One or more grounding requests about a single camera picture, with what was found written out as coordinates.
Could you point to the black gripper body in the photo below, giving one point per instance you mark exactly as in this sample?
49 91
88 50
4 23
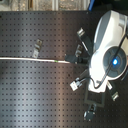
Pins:
77 57

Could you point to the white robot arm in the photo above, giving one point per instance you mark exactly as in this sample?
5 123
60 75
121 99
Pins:
108 53

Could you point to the white connector plug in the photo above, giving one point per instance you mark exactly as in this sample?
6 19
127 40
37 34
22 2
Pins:
75 85

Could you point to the metal clip lower right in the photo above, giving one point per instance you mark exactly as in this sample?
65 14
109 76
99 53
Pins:
112 89

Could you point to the metal cable clip middle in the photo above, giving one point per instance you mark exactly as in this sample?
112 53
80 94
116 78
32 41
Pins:
79 50

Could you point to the metal cable clip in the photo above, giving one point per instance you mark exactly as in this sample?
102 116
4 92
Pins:
80 32
79 50
37 48

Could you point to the metal cable clip upper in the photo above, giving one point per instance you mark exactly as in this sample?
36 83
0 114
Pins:
80 32

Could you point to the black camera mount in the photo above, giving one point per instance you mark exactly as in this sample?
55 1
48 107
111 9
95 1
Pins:
88 115

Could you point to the metal cable clip left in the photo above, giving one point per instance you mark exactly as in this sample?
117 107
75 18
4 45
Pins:
37 48

